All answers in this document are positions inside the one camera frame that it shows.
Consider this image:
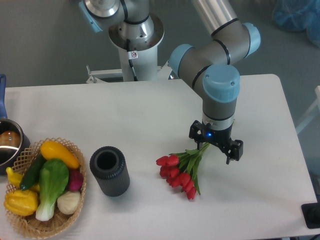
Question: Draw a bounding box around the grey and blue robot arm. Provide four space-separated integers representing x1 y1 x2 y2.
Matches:
79 0 261 161

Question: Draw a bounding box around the blue plastic bag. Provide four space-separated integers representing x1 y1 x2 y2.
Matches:
272 0 320 47

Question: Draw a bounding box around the blue handled steel pot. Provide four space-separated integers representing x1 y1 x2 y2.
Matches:
0 74 30 176

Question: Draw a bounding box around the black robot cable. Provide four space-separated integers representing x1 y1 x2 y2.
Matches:
125 38 139 82

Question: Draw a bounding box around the red radish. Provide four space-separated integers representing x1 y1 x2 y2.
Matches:
67 169 84 192

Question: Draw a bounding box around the woven wicker basket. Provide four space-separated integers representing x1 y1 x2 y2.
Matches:
3 137 87 239

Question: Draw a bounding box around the black device at edge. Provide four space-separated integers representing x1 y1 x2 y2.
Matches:
301 202 320 229

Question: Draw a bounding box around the green bok choy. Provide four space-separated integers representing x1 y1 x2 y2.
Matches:
35 159 69 222

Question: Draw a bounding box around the metal table clamp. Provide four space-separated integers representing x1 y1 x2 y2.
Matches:
85 65 123 84

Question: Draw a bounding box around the yellow squash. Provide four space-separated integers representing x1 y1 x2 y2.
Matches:
40 140 80 170

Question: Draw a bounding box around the green cucumber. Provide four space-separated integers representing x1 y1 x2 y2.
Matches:
19 153 47 191

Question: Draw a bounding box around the white garlic bulb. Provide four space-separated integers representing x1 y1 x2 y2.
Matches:
57 191 81 215

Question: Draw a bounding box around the dark grey ribbed vase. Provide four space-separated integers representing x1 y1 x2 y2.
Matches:
89 146 130 197

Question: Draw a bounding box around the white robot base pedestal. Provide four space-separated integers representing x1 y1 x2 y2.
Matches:
108 13 165 82

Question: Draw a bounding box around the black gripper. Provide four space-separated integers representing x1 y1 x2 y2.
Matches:
189 120 244 165

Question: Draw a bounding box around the red tulip bouquet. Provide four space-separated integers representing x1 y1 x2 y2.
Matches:
155 143 209 201

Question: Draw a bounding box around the small yellow gourd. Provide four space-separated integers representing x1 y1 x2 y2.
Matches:
6 167 40 193

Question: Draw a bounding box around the yellow bell pepper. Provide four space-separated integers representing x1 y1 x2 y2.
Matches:
4 190 39 217

